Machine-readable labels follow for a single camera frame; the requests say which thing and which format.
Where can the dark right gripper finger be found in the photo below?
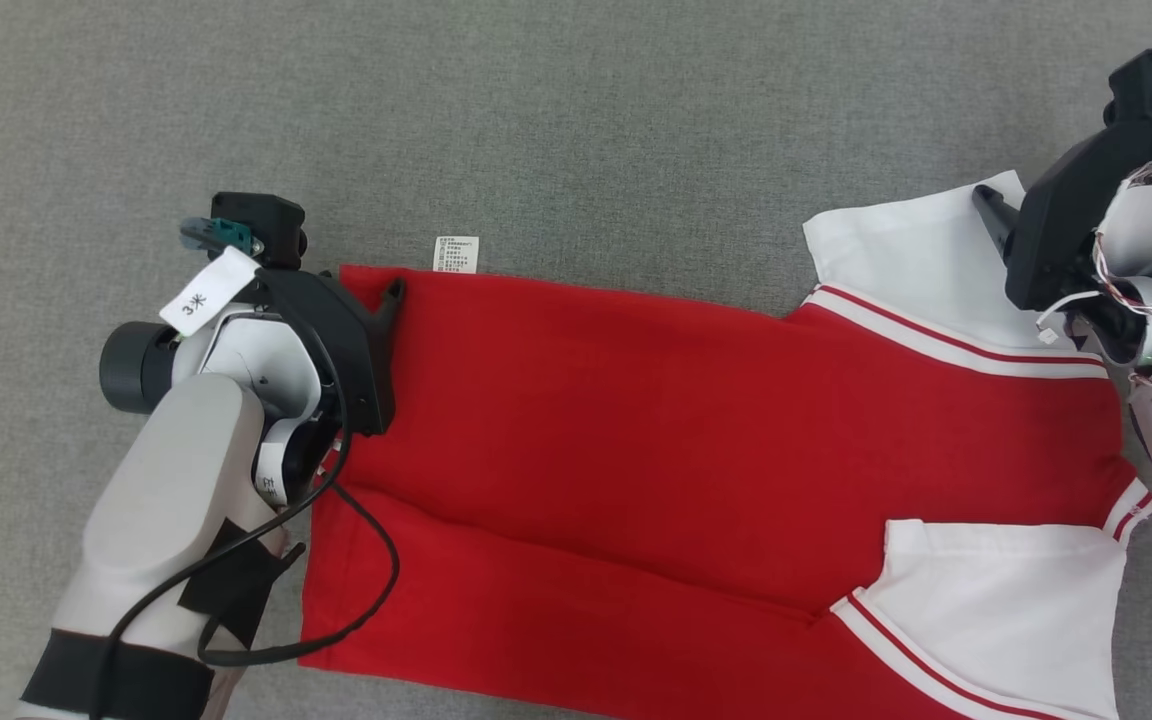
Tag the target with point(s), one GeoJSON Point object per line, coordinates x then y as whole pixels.
{"type": "Point", "coordinates": [1001, 218]}

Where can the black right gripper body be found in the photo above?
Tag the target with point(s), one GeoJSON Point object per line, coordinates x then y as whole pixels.
{"type": "Point", "coordinates": [1056, 240]}

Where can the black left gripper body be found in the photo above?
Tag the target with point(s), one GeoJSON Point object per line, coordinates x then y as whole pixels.
{"type": "Point", "coordinates": [346, 340]}

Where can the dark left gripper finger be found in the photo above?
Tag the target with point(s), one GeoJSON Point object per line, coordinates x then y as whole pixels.
{"type": "Point", "coordinates": [389, 305]}

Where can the grey fabric sofa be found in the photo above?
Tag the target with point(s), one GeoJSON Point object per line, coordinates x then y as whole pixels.
{"type": "Point", "coordinates": [586, 120]}

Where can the red t-shirt with white sleeves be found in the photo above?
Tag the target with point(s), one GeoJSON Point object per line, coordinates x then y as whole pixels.
{"type": "Point", "coordinates": [636, 450]}

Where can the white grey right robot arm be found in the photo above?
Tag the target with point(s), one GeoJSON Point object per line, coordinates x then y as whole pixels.
{"type": "Point", "coordinates": [1151, 225]}

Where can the teal left camera connector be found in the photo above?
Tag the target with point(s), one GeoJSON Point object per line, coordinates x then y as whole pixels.
{"type": "Point", "coordinates": [226, 235]}

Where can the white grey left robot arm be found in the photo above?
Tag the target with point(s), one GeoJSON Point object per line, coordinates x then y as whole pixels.
{"type": "Point", "coordinates": [176, 470]}

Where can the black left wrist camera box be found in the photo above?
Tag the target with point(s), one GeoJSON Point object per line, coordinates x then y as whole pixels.
{"type": "Point", "coordinates": [266, 225]}

